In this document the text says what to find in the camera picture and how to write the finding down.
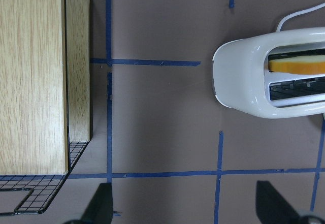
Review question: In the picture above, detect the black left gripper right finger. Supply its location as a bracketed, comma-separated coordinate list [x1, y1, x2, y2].
[255, 180, 325, 224]

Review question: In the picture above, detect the bread slice in toaster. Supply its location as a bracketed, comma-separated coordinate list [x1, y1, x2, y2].
[268, 55, 324, 75]

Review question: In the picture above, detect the white two-slot toaster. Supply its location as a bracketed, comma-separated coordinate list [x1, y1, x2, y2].
[212, 27, 324, 119]

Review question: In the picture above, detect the black wire basket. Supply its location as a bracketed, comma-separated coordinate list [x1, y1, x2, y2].
[0, 0, 93, 216]

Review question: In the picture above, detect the wooden box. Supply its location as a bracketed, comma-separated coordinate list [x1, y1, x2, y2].
[1, 0, 91, 175]

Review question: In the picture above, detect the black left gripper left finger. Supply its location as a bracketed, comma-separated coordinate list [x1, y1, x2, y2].
[65, 183, 113, 224]

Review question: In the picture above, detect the white toaster power cable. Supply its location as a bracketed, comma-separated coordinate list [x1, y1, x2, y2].
[276, 2, 325, 32]

